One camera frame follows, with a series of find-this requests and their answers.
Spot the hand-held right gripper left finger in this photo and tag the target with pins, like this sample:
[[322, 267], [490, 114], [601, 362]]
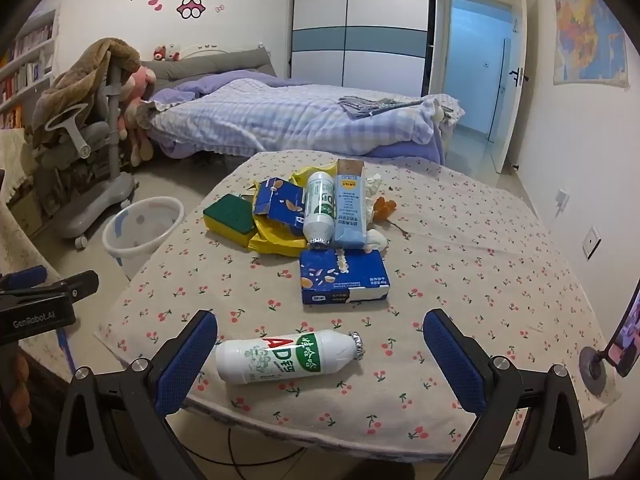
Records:
[[187, 360]]

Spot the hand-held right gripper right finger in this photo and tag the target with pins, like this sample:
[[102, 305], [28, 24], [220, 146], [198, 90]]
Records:
[[452, 360]]

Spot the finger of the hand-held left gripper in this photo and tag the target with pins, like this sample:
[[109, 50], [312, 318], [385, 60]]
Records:
[[25, 276], [80, 284]]

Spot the white plastic bin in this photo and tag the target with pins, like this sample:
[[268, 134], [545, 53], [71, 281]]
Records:
[[125, 240]]

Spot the white bottle red lettering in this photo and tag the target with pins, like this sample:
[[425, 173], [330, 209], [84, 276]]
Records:
[[280, 357]]

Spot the blue tissue box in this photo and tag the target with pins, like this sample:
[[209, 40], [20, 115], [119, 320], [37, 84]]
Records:
[[345, 275]]

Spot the white tissue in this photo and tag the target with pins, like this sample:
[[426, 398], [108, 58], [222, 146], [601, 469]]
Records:
[[377, 239]]

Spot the yellow plastic packet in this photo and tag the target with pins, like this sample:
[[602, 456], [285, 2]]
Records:
[[272, 240]]

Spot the green yellow sponge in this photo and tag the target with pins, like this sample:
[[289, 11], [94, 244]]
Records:
[[227, 212]]

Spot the torn white paper envelope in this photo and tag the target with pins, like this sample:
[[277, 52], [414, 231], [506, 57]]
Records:
[[280, 202]]

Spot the light blue drink carton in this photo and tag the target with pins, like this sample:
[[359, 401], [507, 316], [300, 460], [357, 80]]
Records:
[[350, 205]]

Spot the white paper wrapper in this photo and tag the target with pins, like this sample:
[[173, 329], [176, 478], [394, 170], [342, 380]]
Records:
[[371, 190]]

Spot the white bottle green label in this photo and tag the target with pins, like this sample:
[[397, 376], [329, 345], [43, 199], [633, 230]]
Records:
[[320, 205]]

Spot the person's left hand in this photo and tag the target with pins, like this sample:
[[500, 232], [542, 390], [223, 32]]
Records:
[[21, 375]]

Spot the blue plastic bar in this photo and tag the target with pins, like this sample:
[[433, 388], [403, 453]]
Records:
[[63, 350]]

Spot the cherry print tablecloth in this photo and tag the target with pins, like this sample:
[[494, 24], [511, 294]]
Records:
[[450, 285]]

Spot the grey desk chair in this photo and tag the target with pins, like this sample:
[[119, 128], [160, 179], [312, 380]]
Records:
[[100, 195]]

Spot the smartphone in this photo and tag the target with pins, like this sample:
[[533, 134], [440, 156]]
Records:
[[630, 330]]

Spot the brown fleece blanket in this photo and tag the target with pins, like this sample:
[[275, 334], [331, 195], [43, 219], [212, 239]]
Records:
[[80, 80]]

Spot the pink plush toy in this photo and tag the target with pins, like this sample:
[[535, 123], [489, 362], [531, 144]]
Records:
[[137, 85]]

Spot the bed with purple sheet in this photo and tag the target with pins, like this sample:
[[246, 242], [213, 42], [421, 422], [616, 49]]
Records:
[[405, 152]]

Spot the white bookshelf with books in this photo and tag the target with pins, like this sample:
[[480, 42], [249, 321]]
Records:
[[30, 60]]

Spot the red plush toy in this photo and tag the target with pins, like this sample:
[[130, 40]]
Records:
[[160, 52]]

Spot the white door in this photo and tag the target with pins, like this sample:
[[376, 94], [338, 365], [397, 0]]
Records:
[[512, 120]]

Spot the white cat plush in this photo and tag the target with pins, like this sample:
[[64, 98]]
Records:
[[173, 51]]

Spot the grey headboard cushion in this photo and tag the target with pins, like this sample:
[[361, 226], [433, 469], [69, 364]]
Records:
[[210, 65]]

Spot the purple checked duvet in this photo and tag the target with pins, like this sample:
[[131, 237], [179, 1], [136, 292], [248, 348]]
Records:
[[280, 115]]

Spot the folded striped cloth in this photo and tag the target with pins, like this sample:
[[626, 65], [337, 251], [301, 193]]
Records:
[[370, 106]]

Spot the white blue wardrobe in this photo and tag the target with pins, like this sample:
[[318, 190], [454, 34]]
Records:
[[360, 20]]

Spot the suction phone mount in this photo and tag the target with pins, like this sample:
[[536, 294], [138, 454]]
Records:
[[592, 370]]

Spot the white wall switch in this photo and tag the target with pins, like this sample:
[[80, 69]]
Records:
[[592, 241]]

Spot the white wall socket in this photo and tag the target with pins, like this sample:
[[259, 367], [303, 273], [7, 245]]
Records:
[[562, 200]]

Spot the wall map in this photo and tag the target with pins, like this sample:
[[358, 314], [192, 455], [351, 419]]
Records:
[[585, 35]]

